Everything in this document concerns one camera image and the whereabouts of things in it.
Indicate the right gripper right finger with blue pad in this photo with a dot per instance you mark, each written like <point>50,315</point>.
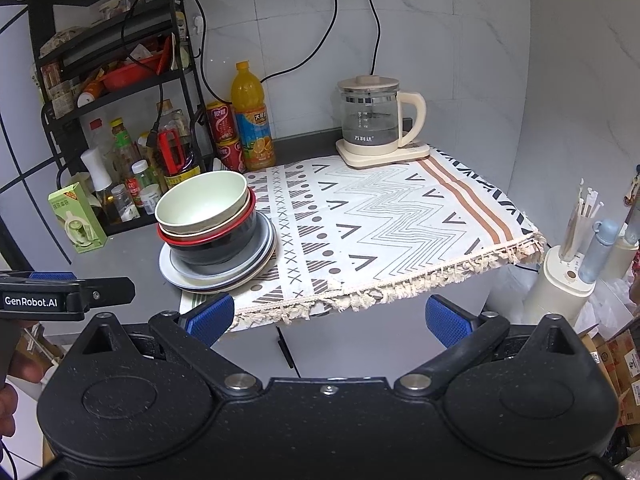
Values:
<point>469,340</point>

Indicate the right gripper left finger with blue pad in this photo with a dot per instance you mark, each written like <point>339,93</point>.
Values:
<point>187,339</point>

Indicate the red and black bowl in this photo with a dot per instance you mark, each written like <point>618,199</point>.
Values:
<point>217,248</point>

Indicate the pale green bowl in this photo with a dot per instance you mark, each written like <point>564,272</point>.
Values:
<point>247,206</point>
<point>202,202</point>

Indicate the white plate Sweet print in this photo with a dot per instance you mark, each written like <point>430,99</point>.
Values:
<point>217,274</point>

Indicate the white plate Bakery print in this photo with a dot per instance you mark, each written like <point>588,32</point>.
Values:
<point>243,266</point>

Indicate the white plate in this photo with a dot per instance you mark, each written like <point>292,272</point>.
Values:
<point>173,277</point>

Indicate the black metal kitchen rack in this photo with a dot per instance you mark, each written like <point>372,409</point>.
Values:
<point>77,110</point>

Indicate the person's left hand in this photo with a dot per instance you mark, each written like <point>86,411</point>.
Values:
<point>16,365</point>

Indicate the green carton box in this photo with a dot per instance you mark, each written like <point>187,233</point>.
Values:
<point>75,215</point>

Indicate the cream appliance with straws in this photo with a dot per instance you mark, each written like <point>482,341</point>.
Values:
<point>558,287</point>

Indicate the patterned fringed table cloth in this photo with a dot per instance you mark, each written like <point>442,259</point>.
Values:
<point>349,239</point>

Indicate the white label small jar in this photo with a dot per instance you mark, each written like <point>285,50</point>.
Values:
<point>149,189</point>

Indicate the white cap spray bottle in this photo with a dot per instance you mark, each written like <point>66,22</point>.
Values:
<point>93,161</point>

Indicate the red label sauce jar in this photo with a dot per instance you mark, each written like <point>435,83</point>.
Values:
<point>134,190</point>

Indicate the light blue bottle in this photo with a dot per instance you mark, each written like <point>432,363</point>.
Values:
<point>605,233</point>

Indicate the dark soy sauce bottle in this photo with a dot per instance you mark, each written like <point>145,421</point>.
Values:
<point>175,146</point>

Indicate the cardboard box on floor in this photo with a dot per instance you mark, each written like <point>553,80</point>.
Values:
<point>620,357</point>

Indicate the lower red drink can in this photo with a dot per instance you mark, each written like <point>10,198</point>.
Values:
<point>230,153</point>

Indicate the red drink can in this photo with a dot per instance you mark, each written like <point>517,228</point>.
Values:
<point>221,122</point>
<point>230,153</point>

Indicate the orange juice bottle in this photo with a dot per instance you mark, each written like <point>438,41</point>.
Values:
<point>251,117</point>

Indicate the upper red drink can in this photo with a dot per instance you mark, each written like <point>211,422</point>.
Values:
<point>221,122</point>

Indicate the red plastic basket on shelf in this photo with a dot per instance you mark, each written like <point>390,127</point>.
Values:
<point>132,73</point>

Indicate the glass electric kettle cream handle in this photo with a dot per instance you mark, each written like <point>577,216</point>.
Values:
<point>372,115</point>

